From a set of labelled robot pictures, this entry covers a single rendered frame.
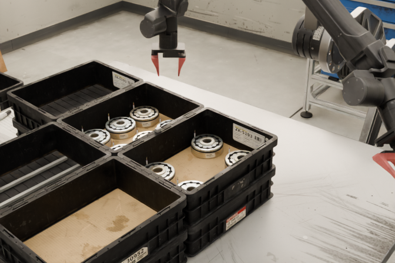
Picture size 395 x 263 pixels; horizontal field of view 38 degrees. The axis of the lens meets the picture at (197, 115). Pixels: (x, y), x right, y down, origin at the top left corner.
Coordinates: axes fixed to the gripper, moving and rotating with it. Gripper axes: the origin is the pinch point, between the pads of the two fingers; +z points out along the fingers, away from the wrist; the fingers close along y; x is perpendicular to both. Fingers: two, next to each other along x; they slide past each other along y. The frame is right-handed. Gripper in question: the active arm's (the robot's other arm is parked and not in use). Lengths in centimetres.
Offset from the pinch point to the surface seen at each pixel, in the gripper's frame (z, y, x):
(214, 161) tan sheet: 23.5, 14.1, -15.5
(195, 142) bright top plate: 20.5, 8.4, -8.9
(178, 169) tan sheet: 23.9, 2.8, -19.7
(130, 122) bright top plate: 20.3, -13.1, 5.2
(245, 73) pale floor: 97, 58, 230
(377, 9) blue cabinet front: 19, 116, 136
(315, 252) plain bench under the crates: 37, 41, -44
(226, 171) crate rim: 14.1, 15.8, -36.2
